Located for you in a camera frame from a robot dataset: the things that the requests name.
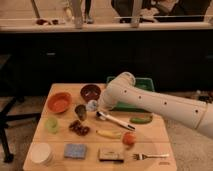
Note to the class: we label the white handled dish brush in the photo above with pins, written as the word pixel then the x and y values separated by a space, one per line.
pixel 105 116

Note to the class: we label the wooden table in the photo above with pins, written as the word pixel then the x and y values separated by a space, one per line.
pixel 151 138

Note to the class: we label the dark maroon bowl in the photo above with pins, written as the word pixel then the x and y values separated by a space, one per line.
pixel 90 92

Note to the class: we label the metal fork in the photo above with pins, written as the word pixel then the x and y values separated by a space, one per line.
pixel 141 156

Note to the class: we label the grey-blue towel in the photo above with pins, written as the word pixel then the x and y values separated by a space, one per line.
pixel 92 105

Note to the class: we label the orange tomato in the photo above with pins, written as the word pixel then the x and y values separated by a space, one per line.
pixel 129 138

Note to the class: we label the blue sponge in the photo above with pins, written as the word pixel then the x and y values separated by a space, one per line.
pixel 75 151

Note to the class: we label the green plastic tray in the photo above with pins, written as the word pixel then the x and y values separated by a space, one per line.
pixel 146 84

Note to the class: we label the metal cup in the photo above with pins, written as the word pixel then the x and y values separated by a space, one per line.
pixel 81 112

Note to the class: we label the bunch of dark grapes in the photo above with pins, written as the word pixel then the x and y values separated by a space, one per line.
pixel 78 128

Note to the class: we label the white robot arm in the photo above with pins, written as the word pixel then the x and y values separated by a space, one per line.
pixel 194 114

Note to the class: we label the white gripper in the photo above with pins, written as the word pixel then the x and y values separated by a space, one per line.
pixel 102 106

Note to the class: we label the yellow banana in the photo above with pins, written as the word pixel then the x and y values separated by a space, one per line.
pixel 109 134

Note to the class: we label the orange-red bowl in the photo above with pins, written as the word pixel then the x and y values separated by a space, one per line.
pixel 59 102

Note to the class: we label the green cucumber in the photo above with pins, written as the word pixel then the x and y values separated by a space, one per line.
pixel 141 120

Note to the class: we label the black office chair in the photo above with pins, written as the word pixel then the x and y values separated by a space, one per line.
pixel 5 117

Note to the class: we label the small green cup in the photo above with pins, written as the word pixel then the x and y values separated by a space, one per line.
pixel 51 125

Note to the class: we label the brown rectangular block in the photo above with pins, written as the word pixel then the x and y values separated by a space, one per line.
pixel 110 155

